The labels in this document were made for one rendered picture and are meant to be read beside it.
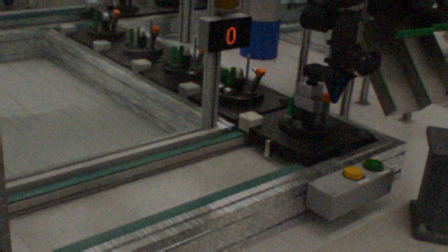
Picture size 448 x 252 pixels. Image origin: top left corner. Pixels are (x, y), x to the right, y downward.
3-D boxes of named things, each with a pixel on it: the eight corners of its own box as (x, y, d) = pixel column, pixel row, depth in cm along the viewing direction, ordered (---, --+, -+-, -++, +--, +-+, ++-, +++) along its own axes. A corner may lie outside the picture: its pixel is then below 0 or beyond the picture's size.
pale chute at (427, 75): (450, 100, 164) (462, 93, 160) (417, 106, 158) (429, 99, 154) (411, 15, 172) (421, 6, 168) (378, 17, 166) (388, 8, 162)
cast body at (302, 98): (324, 109, 140) (328, 82, 137) (312, 113, 138) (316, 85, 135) (299, 99, 146) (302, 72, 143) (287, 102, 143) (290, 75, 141)
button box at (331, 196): (390, 193, 130) (396, 168, 128) (329, 222, 117) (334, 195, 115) (365, 180, 135) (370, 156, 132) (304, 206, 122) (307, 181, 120)
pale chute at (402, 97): (420, 110, 155) (432, 103, 151) (384, 117, 149) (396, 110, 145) (381, 19, 163) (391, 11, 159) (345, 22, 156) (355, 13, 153)
